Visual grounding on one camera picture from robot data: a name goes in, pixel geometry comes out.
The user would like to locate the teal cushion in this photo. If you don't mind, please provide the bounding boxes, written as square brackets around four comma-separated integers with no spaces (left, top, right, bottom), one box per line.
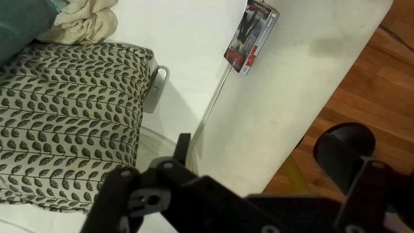
[0,0,70,66]

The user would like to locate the dvd case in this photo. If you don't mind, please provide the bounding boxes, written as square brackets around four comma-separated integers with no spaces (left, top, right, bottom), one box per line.
[223,0,281,78]

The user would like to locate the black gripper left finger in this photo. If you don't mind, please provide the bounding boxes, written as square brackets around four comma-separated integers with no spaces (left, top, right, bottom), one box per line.
[79,133,260,233]

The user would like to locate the silver remote control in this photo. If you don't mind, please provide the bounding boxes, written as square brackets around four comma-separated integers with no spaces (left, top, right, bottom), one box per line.
[141,64,171,115]

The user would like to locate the cream crumpled blanket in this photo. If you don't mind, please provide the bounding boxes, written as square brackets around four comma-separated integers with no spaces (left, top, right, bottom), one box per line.
[37,0,121,47]

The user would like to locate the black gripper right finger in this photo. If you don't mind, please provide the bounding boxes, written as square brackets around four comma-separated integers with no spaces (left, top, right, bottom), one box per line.
[313,122,414,233]

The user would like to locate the leaf pattern cushion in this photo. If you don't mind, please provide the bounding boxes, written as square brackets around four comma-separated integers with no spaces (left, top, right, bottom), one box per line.
[0,40,157,215]

